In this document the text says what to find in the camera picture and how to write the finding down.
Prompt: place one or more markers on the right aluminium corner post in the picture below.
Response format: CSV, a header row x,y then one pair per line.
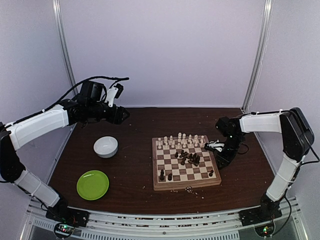
x,y
257,64

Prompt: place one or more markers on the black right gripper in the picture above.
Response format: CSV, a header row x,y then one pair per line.
x,y
225,159

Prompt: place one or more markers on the wooden chess board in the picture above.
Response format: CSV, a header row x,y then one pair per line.
x,y
183,176

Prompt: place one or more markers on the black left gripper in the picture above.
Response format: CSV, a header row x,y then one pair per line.
x,y
115,117

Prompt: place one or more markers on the dark rook chess piece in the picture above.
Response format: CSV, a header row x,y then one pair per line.
x,y
162,177

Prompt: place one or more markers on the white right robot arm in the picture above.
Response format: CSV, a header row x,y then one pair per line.
x,y
297,140

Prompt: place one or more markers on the dark knight chess piece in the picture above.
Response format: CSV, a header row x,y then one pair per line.
x,y
170,177

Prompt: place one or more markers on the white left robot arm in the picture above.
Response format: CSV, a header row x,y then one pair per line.
x,y
94,102

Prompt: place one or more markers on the green plate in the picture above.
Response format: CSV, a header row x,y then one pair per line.
x,y
92,185

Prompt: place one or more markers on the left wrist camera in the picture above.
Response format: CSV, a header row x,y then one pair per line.
x,y
113,93

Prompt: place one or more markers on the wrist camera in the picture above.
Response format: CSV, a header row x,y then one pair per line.
x,y
113,93
214,146

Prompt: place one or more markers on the white ceramic bowl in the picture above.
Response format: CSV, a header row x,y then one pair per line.
x,y
106,147

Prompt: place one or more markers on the aluminium front frame rail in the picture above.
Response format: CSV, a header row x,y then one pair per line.
x,y
221,225

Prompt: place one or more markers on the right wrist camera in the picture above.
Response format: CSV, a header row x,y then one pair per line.
x,y
214,146

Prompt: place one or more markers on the aluminium corner frame post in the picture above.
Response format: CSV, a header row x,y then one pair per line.
x,y
56,4

